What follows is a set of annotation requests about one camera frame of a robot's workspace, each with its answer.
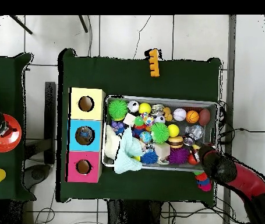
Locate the orange plate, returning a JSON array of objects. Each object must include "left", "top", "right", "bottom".
[{"left": 0, "top": 114, "right": 23, "bottom": 153}]

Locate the clear plastic packet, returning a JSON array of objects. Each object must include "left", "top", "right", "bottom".
[
  {"left": 79, "top": 130, "right": 95, "bottom": 142},
  {"left": 186, "top": 124, "right": 205, "bottom": 141}
]

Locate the cream muslin cloth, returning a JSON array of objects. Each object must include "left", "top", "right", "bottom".
[{"left": 104, "top": 125, "right": 122, "bottom": 160}]

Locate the mint green cloth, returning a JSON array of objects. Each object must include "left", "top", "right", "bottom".
[{"left": 113, "top": 127, "right": 146, "bottom": 176}]

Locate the green spiky ball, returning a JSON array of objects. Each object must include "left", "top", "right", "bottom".
[
  {"left": 107, "top": 99, "right": 130, "bottom": 121},
  {"left": 150, "top": 122, "right": 171, "bottom": 144}
]

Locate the orange plastic comb toy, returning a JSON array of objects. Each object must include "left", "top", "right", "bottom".
[{"left": 144, "top": 48, "right": 161, "bottom": 78}]

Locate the purple spiky toy with eyes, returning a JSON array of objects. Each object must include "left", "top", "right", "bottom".
[{"left": 168, "top": 147, "right": 191, "bottom": 165}]

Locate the wooden box with three holes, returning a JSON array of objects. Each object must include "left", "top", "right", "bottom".
[{"left": 66, "top": 86, "right": 106, "bottom": 184}]

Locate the clear mesh bin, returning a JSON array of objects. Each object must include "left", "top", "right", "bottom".
[{"left": 101, "top": 95, "right": 219, "bottom": 173}]

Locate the dark green tablecloth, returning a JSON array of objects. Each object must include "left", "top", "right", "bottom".
[
  {"left": 57, "top": 48, "right": 222, "bottom": 206},
  {"left": 0, "top": 52, "right": 34, "bottom": 202}
]

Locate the black tripod leg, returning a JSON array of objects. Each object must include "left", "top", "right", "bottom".
[
  {"left": 78, "top": 15, "right": 89, "bottom": 33},
  {"left": 8, "top": 15, "right": 33, "bottom": 35}
]

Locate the yellow smiley ball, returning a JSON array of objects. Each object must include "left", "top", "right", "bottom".
[{"left": 167, "top": 124, "right": 181, "bottom": 138}]

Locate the white baseball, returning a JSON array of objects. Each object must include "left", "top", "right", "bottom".
[{"left": 173, "top": 108, "right": 188, "bottom": 122}]

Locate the small orange basketball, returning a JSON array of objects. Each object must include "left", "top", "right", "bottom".
[{"left": 186, "top": 110, "right": 200, "bottom": 124}]

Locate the grey floor strip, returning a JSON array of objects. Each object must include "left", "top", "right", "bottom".
[{"left": 227, "top": 15, "right": 238, "bottom": 155}]

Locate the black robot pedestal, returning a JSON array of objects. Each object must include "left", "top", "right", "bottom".
[{"left": 106, "top": 199, "right": 163, "bottom": 224}]

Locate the black floor cable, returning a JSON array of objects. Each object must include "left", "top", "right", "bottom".
[{"left": 218, "top": 125, "right": 265, "bottom": 138}]

